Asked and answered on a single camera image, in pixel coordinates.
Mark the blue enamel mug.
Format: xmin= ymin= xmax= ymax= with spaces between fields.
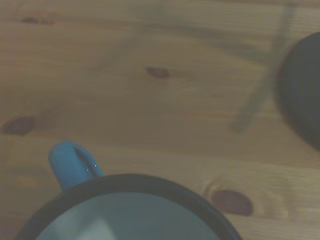
xmin=14 ymin=140 xmax=243 ymax=240

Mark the wooden mug tree black base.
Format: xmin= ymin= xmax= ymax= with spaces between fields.
xmin=278 ymin=30 xmax=320 ymax=154

